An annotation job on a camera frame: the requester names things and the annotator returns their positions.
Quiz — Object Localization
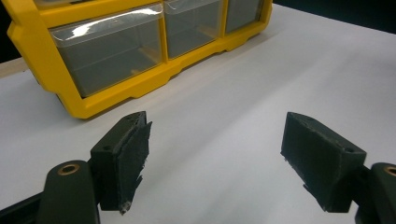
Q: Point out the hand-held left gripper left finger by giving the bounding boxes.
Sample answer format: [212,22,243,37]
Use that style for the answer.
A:
[90,110,153,217]

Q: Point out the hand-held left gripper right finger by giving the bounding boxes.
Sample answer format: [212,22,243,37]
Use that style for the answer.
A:
[280,111,368,214]

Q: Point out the yellow storage organizer cabinet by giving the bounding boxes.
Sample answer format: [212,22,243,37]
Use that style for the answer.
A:
[1,0,274,120]

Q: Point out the beige wooden desk board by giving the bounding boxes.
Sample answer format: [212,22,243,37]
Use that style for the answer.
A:
[0,57,30,79]

